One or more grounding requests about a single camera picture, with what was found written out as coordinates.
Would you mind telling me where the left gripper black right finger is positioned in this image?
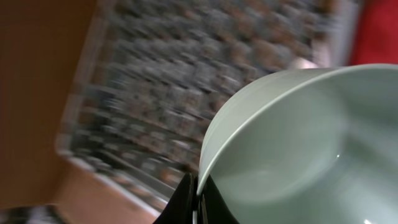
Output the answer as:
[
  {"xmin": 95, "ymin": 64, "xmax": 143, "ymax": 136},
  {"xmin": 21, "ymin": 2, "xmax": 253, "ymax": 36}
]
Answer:
[{"xmin": 197, "ymin": 176, "xmax": 239, "ymax": 224}]

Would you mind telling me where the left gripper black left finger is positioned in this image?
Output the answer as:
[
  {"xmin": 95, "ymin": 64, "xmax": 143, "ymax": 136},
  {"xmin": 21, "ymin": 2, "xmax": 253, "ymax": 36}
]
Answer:
[{"xmin": 154, "ymin": 174, "xmax": 197, "ymax": 224}]

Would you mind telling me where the light green bowl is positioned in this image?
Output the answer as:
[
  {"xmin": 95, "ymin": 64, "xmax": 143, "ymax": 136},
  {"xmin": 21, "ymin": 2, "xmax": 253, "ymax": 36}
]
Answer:
[{"xmin": 197, "ymin": 64, "xmax": 397, "ymax": 223}]

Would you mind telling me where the grey dishwasher rack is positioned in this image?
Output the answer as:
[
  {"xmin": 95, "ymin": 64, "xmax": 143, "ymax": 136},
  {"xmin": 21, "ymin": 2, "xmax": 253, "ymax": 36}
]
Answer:
[{"xmin": 55, "ymin": 0, "xmax": 361, "ymax": 215}]

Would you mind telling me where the red plastic tray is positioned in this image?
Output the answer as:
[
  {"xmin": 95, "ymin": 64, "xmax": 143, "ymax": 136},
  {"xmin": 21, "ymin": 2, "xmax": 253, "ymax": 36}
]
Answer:
[{"xmin": 349, "ymin": 0, "xmax": 397, "ymax": 65}]

